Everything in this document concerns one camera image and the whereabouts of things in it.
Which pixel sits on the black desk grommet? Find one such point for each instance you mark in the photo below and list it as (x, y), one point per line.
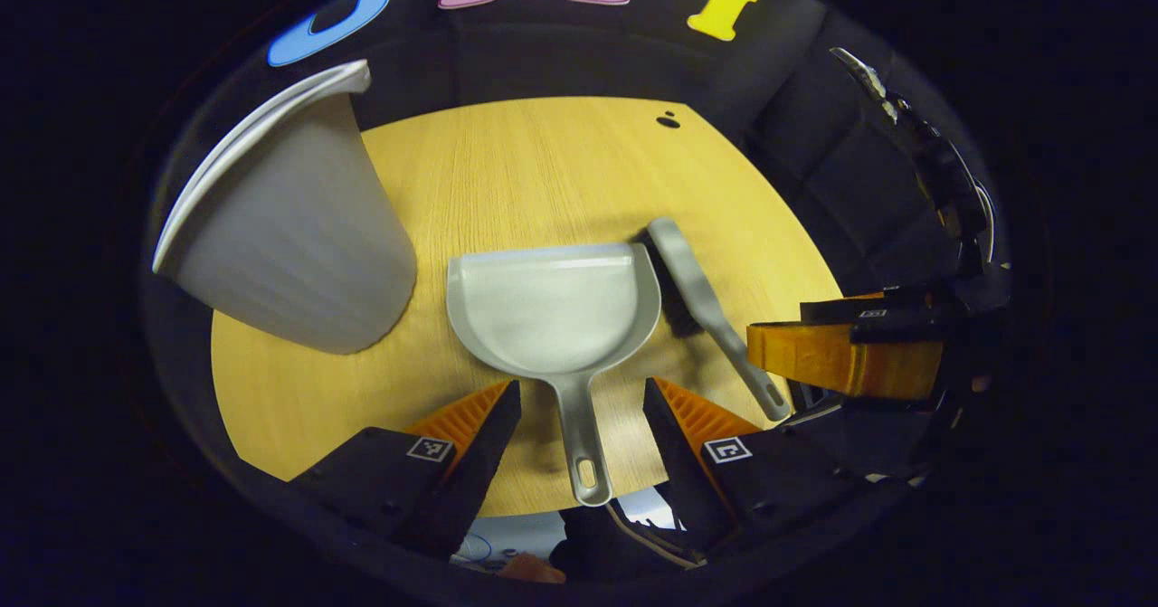
(668, 121)

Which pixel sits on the small white broom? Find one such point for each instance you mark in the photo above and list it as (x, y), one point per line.
(692, 281)

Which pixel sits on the white dustpan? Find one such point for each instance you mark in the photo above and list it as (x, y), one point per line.
(552, 308)

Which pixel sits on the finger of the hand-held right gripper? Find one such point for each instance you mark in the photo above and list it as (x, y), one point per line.
(905, 327)
(832, 310)

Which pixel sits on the white garbage bin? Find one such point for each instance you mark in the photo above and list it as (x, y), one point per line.
(289, 245)

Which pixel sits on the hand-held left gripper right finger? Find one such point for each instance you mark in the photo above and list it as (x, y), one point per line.
(674, 453)

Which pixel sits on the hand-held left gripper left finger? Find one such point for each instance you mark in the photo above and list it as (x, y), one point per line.
(479, 471)

